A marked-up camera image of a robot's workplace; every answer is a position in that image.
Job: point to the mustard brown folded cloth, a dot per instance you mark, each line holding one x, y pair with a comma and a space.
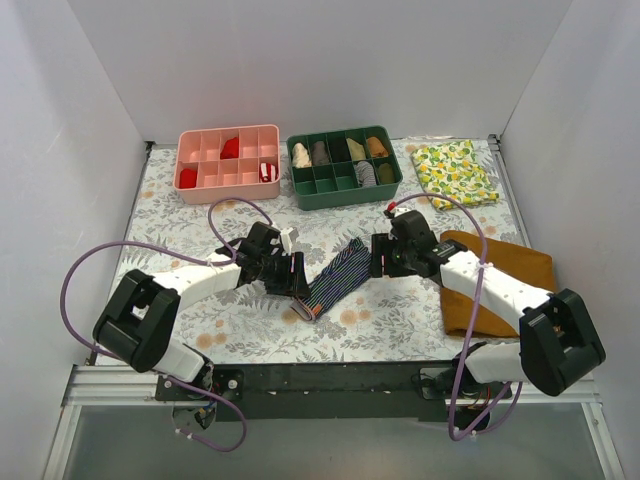
524, 264

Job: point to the beige yellow rolled underwear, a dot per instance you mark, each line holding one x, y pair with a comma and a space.
356, 150

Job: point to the red rolled sock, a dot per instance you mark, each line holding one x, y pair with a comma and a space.
187, 179
230, 149

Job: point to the navy striped underwear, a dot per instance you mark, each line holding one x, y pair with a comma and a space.
346, 272

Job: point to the red white striped sock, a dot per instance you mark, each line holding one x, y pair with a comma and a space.
268, 172

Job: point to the lemon print folded cloth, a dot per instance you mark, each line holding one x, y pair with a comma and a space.
451, 169

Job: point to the aluminium frame rail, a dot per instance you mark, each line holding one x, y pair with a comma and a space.
117, 385

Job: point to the floral patterned table mat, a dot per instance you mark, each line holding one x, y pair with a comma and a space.
384, 320

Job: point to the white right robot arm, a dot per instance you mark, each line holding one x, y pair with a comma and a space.
558, 343

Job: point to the grey striped rolled underwear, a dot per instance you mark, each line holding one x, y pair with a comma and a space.
365, 174

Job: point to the red rolled sock top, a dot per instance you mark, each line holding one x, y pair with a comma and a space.
230, 149

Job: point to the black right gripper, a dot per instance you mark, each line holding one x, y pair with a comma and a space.
378, 256

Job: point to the black rolled underwear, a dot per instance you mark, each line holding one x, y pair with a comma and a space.
339, 150

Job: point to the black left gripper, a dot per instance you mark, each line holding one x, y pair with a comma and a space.
295, 273

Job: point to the cream rolled underwear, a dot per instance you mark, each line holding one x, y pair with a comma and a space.
301, 158

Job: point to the green divided organizer box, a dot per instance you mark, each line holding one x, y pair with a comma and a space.
336, 184

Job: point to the pink divided organizer box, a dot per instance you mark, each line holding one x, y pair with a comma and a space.
224, 178

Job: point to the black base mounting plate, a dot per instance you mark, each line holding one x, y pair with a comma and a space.
409, 389

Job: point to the red rolled sock bottom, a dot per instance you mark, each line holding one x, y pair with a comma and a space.
187, 179

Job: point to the olive green rolled underwear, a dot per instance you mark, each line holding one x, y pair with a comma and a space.
386, 174

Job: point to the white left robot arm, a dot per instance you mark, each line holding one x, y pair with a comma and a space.
137, 323

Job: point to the orange brown rolled underwear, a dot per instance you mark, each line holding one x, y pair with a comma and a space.
377, 148

